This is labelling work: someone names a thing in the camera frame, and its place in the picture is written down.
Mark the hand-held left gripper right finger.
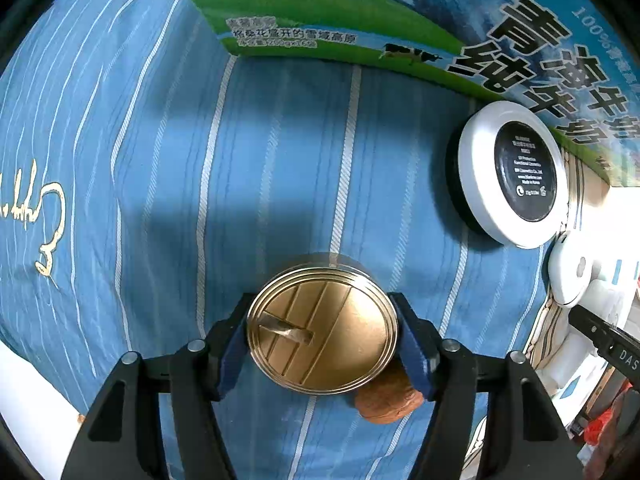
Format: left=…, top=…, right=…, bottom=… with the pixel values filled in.
left=389, top=292, right=586, bottom=480

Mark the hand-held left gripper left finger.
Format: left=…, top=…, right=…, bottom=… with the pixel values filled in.
left=60, top=292, right=257, bottom=480

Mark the gold metal tin can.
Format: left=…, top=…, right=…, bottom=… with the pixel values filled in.
left=246, top=253, right=401, bottom=396

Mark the person's right forearm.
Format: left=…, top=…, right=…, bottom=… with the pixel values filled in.
left=597, top=389, right=640, bottom=473

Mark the brown walnut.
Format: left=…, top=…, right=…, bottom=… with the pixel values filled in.
left=354, top=360, right=425, bottom=424

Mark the white plastic object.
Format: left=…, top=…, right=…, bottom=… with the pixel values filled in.
left=546, top=232, right=632, bottom=411

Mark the blue striped bedsheet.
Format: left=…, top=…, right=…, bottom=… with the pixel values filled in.
left=0, top=0, right=556, bottom=480

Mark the white round compact case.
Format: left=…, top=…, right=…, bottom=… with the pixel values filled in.
left=446, top=101, right=571, bottom=249

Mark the blue green printed carton box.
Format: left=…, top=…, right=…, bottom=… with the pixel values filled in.
left=165, top=0, right=640, bottom=187

